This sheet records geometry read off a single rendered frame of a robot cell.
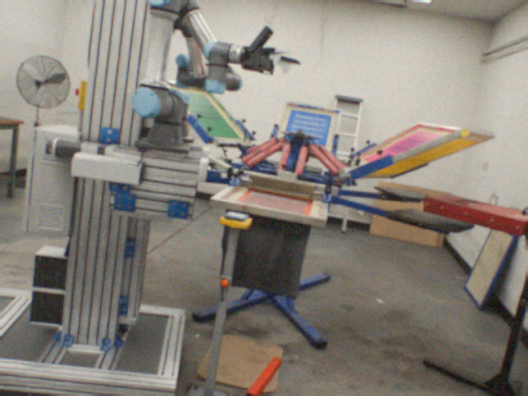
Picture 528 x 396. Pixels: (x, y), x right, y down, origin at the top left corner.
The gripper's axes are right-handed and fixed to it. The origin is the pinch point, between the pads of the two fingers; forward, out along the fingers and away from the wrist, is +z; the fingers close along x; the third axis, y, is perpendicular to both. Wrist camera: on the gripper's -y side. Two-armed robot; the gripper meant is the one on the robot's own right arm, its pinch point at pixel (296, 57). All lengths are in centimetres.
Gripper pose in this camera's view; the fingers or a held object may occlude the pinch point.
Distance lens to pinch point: 192.9
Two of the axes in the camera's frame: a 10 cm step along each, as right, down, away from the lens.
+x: -3.2, -0.3, -9.5
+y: -2.1, 9.8, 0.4
